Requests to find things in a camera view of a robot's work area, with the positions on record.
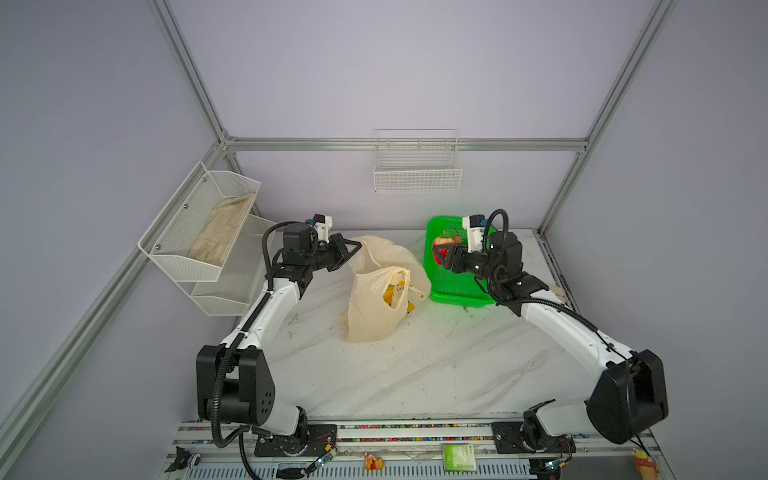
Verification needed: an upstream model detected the translucent beige plastic bag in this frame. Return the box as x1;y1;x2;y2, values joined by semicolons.
341;235;431;343

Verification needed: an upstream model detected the yellow fake banana bunch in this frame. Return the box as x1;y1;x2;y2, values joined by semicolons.
382;282;415;315

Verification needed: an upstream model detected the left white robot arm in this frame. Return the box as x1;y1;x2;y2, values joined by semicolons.
196;214;362;455

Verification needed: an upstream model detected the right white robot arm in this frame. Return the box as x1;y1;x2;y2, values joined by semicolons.
432;228;669;452

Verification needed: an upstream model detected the green plastic basket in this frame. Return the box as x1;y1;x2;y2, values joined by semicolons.
423;216;493;308

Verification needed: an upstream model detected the white lower mesh shelf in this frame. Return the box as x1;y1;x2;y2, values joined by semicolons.
191;215;274;317

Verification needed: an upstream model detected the white mesh shelf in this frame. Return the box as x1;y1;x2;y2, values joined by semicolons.
191;215;274;317
138;163;260;283

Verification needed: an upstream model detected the beige glove in shelf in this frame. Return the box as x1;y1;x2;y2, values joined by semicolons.
187;193;255;267

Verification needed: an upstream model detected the white upper mesh shelf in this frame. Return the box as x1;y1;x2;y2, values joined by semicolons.
138;163;260;283

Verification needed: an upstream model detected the small orange toy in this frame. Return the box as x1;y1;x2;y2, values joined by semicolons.
363;453;385;471

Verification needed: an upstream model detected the yellow red toy figure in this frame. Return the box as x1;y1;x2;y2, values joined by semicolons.
633;449;658;480

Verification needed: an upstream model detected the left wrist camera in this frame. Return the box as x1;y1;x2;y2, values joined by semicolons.
307;214;333;243

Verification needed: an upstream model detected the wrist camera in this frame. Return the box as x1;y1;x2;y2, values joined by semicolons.
462;214;487;253
307;214;333;243

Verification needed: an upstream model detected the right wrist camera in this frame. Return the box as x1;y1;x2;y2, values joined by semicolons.
462;214;487;253

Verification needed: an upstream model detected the white wire wall basket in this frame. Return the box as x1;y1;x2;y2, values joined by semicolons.
373;129;463;193

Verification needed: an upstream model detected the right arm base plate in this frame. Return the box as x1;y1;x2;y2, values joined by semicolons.
491;421;576;454

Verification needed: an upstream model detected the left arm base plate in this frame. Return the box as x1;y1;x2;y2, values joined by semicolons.
253;423;338;458

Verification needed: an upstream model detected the green box on rail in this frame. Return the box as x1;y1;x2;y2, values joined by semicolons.
443;444;477;473

